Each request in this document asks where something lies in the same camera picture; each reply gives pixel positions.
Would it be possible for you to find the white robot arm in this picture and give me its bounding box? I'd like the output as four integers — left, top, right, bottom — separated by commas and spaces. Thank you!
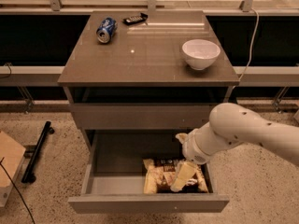
170, 103, 299, 192

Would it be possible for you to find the brown chip bag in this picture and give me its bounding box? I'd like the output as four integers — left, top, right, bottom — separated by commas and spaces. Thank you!
143, 159, 208, 194

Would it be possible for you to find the white cable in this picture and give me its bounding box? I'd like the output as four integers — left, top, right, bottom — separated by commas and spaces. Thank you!
237, 8, 260, 81

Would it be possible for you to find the black floor cable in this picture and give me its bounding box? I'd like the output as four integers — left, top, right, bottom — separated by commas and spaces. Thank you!
0, 156, 36, 224

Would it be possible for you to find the grey drawer cabinet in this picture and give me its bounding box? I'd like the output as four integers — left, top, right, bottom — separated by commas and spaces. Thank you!
58, 10, 238, 145

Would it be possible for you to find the cardboard box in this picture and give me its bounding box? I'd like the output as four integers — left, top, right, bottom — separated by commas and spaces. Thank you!
0, 131, 25, 208

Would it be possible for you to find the black remote control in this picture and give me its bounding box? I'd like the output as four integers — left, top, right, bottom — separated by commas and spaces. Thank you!
122, 13, 148, 26

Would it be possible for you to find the blue soda can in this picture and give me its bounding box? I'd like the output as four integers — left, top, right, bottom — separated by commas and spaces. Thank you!
96, 17, 118, 44

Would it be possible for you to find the closed grey top drawer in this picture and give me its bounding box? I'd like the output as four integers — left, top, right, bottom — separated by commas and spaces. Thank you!
70, 104, 214, 130

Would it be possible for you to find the open grey middle drawer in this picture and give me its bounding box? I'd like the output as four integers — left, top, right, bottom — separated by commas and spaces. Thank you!
68, 131, 229, 214

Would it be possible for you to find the white bowl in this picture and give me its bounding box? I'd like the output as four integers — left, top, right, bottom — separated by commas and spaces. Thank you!
182, 39, 221, 70

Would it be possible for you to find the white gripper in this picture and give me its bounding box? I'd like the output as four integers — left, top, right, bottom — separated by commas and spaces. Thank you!
170, 129, 210, 192

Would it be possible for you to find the black metal bar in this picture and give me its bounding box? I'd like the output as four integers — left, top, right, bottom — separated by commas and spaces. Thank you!
21, 121, 55, 183

